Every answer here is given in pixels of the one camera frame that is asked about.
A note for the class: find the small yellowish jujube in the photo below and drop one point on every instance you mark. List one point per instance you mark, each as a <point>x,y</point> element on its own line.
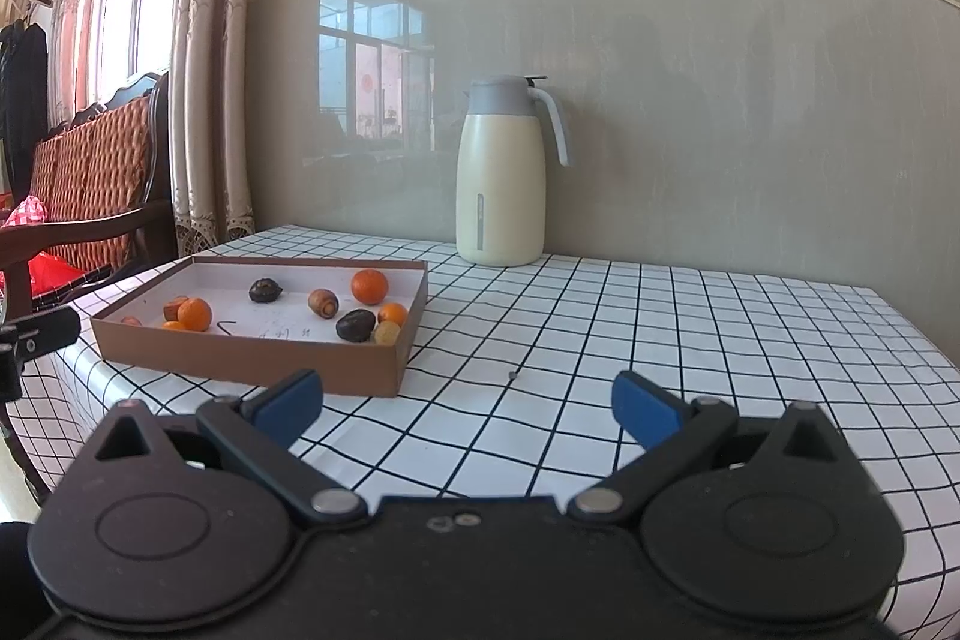
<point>388,332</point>

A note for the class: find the cream and grey thermos jug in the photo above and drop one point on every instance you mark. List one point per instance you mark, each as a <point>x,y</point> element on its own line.
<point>499,197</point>

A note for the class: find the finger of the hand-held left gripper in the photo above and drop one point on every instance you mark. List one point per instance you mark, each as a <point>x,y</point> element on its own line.
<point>49,329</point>

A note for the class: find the white black-checked tablecloth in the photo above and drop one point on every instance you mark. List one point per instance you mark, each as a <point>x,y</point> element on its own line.
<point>637,325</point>

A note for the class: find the wooden sofa with orange cushion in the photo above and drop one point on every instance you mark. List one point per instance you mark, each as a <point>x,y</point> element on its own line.
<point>90,175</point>

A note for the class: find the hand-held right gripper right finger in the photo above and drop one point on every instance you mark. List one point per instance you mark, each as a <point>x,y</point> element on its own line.
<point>645,415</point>

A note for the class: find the red checked cloth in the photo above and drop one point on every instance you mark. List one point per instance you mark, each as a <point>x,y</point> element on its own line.
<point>26,211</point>

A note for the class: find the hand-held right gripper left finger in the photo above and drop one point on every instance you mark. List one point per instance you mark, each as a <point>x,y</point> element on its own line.
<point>289,407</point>

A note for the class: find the dark hanging clothes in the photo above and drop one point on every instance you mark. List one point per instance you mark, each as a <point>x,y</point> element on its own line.
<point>22,100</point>

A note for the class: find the beige lace curtain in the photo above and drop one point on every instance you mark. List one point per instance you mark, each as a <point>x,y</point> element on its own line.
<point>214,85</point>

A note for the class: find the dark brown chestnut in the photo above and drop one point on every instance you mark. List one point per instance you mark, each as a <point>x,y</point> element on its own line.
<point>355,325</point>
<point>265,290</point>

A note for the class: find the brown cardboard box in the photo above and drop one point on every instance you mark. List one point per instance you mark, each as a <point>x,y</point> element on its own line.
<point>247,355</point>

